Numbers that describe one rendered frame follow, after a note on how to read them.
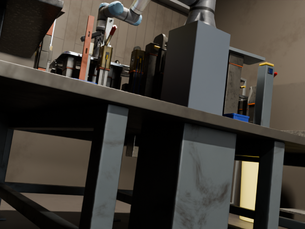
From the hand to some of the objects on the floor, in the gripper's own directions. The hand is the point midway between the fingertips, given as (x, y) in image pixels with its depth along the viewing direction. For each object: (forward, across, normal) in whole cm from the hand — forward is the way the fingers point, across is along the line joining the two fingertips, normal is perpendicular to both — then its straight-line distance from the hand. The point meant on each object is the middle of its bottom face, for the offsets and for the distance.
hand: (93, 61), depth 203 cm
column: (+102, -64, -30) cm, 124 cm away
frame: (+102, -8, -17) cm, 104 cm away
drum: (+101, +91, -223) cm, 261 cm away
